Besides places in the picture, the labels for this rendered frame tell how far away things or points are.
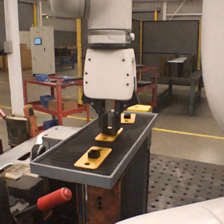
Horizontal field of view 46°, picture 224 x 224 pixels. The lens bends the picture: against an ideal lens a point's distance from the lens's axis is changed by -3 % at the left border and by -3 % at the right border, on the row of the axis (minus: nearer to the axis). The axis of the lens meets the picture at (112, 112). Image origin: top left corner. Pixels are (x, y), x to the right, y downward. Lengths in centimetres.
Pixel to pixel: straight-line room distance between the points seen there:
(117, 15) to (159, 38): 757
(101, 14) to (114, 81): 13
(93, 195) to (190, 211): 39
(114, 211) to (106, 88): 26
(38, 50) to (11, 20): 653
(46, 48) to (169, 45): 510
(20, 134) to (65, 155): 67
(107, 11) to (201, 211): 37
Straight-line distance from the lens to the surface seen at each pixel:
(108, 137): 54
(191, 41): 785
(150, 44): 812
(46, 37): 1101
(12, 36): 476
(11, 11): 479
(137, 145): 51
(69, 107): 315
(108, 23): 49
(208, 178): 142
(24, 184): 52
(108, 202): 58
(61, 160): 45
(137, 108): 78
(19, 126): 112
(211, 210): 22
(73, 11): 50
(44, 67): 1110
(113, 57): 50
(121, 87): 51
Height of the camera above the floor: 135
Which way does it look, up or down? 15 degrees down
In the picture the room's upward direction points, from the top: straight up
